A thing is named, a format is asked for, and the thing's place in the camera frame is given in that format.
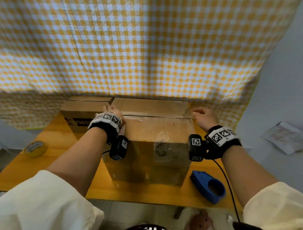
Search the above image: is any yellowish tape roll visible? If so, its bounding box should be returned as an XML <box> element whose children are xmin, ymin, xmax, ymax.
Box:
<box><xmin>23</xmin><ymin>140</ymin><xmax>48</xmax><ymax>159</ymax></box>

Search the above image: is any cardboard box with white label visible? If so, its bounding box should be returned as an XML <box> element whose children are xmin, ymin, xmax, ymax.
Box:
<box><xmin>103</xmin><ymin>97</ymin><xmax>196</xmax><ymax>186</ymax></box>

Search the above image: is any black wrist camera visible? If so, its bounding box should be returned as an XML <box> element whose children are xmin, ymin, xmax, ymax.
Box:
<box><xmin>109</xmin><ymin>135</ymin><xmax>129</xmax><ymax>161</ymax></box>
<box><xmin>188</xmin><ymin>134</ymin><xmax>205</xmax><ymax>162</ymax></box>

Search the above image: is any black printed garment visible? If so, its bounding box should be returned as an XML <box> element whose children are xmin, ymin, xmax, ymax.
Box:
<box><xmin>125</xmin><ymin>224</ymin><xmax>169</xmax><ymax>230</ymax></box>

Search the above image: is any black wristband with markers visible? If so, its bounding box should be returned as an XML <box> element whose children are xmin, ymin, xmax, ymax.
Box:
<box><xmin>87</xmin><ymin>112</ymin><xmax>123</xmax><ymax>144</ymax></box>
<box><xmin>204</xmin><ymin>125</ymin><xmax>242</xmax><ymax>160</ymax></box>

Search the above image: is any person's left forearm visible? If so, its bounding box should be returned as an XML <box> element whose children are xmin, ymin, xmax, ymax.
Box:
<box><xmin>46</xmin><ymin>127</ymin><xmax>108</xmax><ymax>197</ymax></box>

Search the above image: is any person's right forearm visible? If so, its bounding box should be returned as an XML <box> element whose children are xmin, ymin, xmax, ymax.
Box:
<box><xmin>221</xmin><ymin>145</ymin><xmax>279</xmax><ymax>209</ymax></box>

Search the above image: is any person's right hand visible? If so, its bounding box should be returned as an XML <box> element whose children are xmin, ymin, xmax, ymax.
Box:
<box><xmin>192</xmin><ymin>106</ymin><xmax>219</xmax><ymax>133</ymax></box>

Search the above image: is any thick black cable plug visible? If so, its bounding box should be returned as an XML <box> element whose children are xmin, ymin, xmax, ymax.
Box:
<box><xmin>233</xmin><ymin>221</ymin><xmax>263</xmax><ymax>230</ymax></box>

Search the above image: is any blue tape dispenser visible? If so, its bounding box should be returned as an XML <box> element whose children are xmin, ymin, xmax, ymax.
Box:
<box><xmin>189</xmin><ymin>170</ymin><xmax>227</xmax><ymax>205</ymax></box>

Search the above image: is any person's left hand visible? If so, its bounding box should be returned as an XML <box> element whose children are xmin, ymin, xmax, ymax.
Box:
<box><xmin>103</xmin><ymin>105</ymin><xmax>127</xmax><ymax>126</ymax></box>

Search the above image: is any white paper with red writing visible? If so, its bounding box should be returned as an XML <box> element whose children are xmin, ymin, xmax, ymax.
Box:
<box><xmin>260</xmin><ymin>121</ymin><xmax>303</xmax><ymax>155</ymax></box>

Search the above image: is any yellow white checked cloth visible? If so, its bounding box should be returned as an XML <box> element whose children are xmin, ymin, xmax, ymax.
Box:
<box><xmin>0</xmin><ymin>0</ymin><xmax>301</xmax><ymax>130</ymax></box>

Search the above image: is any cream long-sleeved top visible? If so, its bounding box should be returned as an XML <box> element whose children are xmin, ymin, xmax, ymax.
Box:
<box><xmin>0</xmin><ymin>170</ymin><xmax>303</xmax><ymax>230</ymax></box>

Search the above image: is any cardboard box with black print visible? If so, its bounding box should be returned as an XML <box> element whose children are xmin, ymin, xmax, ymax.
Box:
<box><xmin>60</xmin><ymin>95</ymin><xmax>115</xmax><ymax>133</ymax></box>

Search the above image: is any black table leg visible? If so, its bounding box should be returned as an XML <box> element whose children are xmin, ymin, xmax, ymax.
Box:
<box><xmin>174</xmin><ymin>206</ymin><xmax>185</xmax><ymax>220</ymax></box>

